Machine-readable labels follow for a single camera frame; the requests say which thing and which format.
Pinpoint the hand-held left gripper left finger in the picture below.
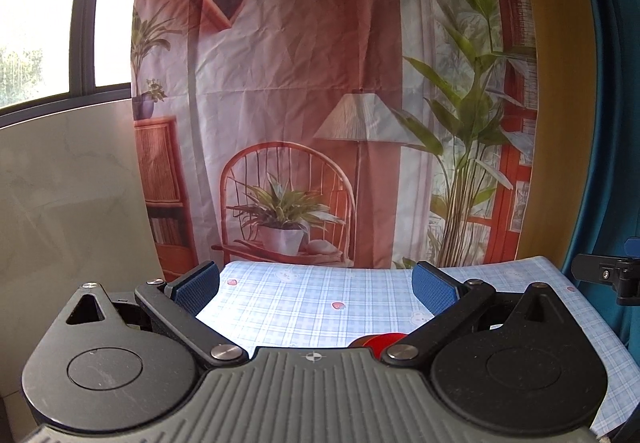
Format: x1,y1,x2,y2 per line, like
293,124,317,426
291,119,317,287
64,261,247,367

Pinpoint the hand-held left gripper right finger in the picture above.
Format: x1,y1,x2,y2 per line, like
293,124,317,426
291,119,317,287
381,261,557,367

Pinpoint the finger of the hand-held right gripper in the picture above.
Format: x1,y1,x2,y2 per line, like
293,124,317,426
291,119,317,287
571,238,640,307

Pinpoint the red plastic bowl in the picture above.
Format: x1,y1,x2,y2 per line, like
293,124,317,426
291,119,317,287
361,332,408,358

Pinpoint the blue checked tablecloth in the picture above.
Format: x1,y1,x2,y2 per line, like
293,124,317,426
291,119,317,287
195,255,640,439

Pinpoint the teal blue curtain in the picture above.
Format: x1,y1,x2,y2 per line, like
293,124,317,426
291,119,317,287
560,0,640,345

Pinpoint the yellow wooden panel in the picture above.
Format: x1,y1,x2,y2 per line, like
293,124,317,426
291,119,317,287
512,0,599,269

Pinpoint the printed room scene backdrop cloth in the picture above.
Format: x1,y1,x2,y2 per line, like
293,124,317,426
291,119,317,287
131,0,539,270

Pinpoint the dark framed window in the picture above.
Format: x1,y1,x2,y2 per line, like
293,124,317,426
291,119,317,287
0,0,147,128

